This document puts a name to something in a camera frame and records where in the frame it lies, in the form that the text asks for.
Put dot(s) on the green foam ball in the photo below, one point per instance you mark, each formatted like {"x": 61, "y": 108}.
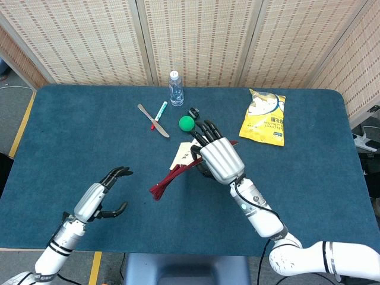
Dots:
{"x": 186, "y": 123}

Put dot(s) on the yellow snack bag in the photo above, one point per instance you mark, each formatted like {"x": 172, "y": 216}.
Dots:
{"x": 262, "y": 124}

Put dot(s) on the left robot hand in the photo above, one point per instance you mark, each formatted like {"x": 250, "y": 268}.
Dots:
{"x": 89, "y": 200}

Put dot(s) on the woven bamboo screen panel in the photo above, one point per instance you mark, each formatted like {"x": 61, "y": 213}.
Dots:
{"x": 356, "y": 71}
{"x": 77, "y": 38}
{"x": 297, "y": 41}
{"x": 202, "y": 38}
{"x": 20, "y": 62}

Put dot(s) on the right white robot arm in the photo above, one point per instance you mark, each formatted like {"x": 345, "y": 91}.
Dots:
{"x": 297, "y": 258}

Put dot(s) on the small black clip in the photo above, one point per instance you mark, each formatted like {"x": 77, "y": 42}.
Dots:
{"x": 193, "y": 112}

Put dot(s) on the red ribbed paper folding fan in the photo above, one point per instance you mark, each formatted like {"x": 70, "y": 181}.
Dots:
{"x": 161, "y": 185}

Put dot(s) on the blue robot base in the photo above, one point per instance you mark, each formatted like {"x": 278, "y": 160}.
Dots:
{"x": 184, "y": 270}

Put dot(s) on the white power strip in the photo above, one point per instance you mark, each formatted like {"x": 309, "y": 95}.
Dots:
{"x": 360, "y": 141}

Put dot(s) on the white green marker red cap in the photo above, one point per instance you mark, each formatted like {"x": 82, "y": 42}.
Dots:
{"x": 161, "y": 111}

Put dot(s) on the blue floor object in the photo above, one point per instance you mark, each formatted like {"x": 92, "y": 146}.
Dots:
{"x": 3, "y": 68}

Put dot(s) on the metal butter knife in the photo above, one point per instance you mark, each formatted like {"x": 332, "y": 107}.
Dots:
{"x": 144, "y": 110}

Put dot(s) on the clear plastic water bottle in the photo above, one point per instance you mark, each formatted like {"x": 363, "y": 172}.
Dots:
{"x": 175, "y": 92}

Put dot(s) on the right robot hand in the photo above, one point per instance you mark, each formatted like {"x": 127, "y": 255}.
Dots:
{"x": 221, "y": 160}

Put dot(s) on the black equipment beside table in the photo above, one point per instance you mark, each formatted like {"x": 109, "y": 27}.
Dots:
{"x": 374, "y": 178}

